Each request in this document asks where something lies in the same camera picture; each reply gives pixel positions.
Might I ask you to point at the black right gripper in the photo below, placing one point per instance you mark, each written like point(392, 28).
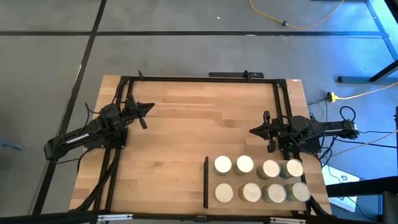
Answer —
point(280, 130)

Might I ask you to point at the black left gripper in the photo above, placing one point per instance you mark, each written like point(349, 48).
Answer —
point(129, 110)

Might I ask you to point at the pale green labelled can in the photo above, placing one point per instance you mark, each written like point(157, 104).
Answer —
point(270, 168)

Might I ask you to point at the blue cherries can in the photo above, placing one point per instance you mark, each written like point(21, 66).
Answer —
point(245, 163)
point(294, 168)

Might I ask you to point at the blue tomatoes can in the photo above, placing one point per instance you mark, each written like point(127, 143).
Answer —
point(223, 164)

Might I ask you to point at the orange green beans can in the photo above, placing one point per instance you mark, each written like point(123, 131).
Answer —
point(251, 192)

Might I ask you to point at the blue peas can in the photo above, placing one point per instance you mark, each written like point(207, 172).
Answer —
point(276, 193)

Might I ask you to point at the blue green labelled can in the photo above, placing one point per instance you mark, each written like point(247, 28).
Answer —
point(300, 191)

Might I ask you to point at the orange red labelled can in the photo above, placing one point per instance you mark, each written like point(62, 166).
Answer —
point(224, 193)

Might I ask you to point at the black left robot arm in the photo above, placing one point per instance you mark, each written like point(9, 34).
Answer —
point(77, 137)

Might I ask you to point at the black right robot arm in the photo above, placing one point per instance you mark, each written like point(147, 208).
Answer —
point(329, 127)

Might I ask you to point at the white paper sheet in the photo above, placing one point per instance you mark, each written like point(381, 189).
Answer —
point(335, 177)

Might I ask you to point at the black clamp bracket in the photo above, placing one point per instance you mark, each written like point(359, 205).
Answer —
point(236, 75)

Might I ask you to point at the black aluminium rig frame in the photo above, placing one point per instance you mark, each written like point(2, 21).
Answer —
point(217, 79)

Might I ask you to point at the silver frame bracket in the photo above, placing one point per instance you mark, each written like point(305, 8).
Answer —
point(286, 220)
point(115, 217)

